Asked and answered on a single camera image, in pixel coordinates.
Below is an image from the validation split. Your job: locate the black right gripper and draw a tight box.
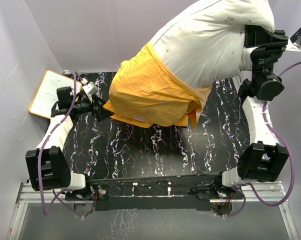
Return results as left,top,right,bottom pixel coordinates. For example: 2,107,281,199
244,14,288,85

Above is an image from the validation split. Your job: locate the orange cartoon print pillowcase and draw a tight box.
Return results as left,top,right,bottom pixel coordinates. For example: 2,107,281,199
103,42,212,128

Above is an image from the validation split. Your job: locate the white pillow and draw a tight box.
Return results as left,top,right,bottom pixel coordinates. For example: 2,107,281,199
149,0,276,90

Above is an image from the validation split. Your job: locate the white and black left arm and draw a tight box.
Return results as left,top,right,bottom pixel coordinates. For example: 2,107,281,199
25,86,113,200

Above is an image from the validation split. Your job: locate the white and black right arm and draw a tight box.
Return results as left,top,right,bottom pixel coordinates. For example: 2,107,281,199
188,25,289,200

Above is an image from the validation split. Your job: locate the small wood framed whiteboard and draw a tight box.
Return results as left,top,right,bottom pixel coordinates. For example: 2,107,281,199
28,70,74,119

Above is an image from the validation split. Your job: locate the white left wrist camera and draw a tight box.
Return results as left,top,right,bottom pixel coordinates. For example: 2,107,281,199
81,78,98,103

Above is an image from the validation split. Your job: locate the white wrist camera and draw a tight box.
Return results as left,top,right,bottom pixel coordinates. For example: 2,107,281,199
286,27,301,52
81,78,98,103

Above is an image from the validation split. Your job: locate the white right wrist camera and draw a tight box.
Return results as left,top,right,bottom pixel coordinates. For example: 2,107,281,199
286,27,301,52

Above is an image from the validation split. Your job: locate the aluminium table frame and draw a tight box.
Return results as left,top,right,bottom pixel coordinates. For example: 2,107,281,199
7,66,301,240

